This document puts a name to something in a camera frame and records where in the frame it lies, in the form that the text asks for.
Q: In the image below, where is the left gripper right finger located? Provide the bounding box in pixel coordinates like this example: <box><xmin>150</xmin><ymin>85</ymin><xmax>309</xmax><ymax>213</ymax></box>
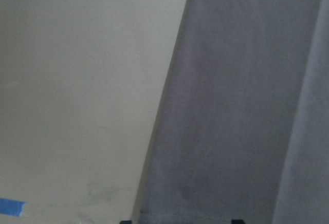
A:
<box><xmin>231</xmin><ymin>219</ymin><xmax>243</xmax><ymax>224</ymax></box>

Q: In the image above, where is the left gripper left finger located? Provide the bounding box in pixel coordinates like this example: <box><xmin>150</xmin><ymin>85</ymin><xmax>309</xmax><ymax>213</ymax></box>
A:
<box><xmin>120</xmin><ymin>220</ymin><xmax>132</xmax><ymax>224</ymax></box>

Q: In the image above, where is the dark brown t-shirt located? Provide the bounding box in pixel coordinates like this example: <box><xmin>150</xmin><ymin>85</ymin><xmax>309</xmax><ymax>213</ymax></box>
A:
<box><xmin>139</xmin><ymin>0</ymin><xmax>328</xmax><ymax>223</ymax></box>

